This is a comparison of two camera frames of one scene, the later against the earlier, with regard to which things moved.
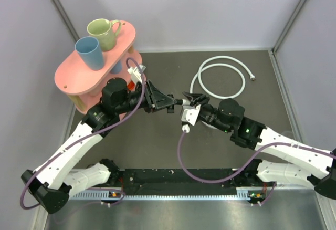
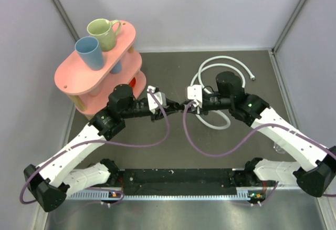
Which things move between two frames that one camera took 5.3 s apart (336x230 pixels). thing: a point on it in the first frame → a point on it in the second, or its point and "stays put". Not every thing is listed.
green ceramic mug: (102, 29) stays put
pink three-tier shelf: (84, 85) stays put
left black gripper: (155, 99) → (157, 115)
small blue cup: (117, 69) stays put
